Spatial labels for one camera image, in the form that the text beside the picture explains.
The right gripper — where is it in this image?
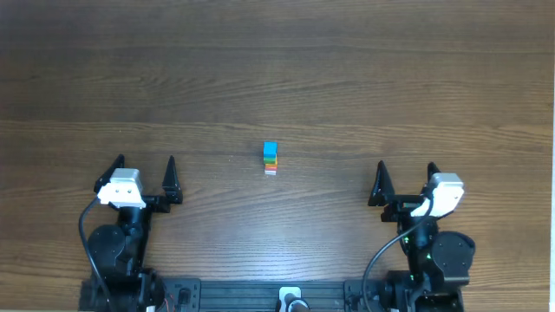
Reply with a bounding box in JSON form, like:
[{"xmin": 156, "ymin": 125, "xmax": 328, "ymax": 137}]
[{"xmin": 367, "ymin": 159, "xmax": 441, "ymax": 223}]

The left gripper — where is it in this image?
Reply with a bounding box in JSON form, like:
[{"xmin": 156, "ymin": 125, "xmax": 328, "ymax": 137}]
[{"xmin": 93, "ymin": 153, "xmax": 184, "ymax": 214}]

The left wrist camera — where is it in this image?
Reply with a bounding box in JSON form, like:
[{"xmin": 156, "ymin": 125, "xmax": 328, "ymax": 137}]
[{"xmin": 95, "ymin": 167, "xmax": 147, "ymax": 211}]

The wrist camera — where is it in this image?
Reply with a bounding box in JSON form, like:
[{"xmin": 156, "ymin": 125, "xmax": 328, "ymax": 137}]
[
  {"xmin": 409, "ymin": 172, "xmax": 466, "ymax": 218},
  {"xmin": 95, "ymin": 167, "xmax": 147, "ymax": 211}
]

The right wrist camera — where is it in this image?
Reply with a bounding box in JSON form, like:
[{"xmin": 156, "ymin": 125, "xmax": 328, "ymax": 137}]
[{"xmin": 409, "ymin": 172, "xmax": 466, "ymax": 218}]

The black cable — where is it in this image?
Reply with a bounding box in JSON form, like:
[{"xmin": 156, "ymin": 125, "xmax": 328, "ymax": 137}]
[
  {"xmin": 361, "ymin": 194, "xmax": 435, "ymax": 312},
  {"xmin": 77, "ymin": 197, "xmax": 114, "ymax": 312}
]

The mounting rail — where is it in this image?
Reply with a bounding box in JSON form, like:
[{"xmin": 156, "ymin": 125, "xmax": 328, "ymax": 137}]
[{"xmin": 80, "ymin": 278, "xmax": 464, "ymax": 312}]

